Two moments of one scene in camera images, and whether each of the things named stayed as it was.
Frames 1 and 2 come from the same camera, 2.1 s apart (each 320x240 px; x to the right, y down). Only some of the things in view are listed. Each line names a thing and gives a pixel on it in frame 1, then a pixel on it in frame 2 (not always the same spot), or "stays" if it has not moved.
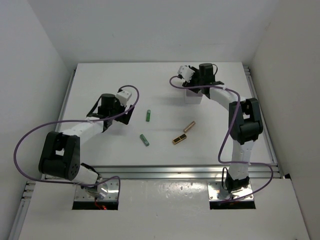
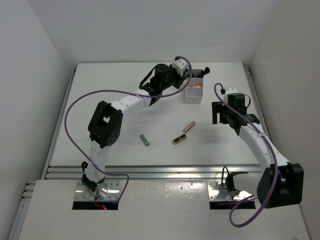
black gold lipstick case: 179,139 stays
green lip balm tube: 144,140 stays
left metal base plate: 111,195 stays
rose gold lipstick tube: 189,127 stays
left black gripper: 124,118 to 179,79
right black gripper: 190,84 to 217,107
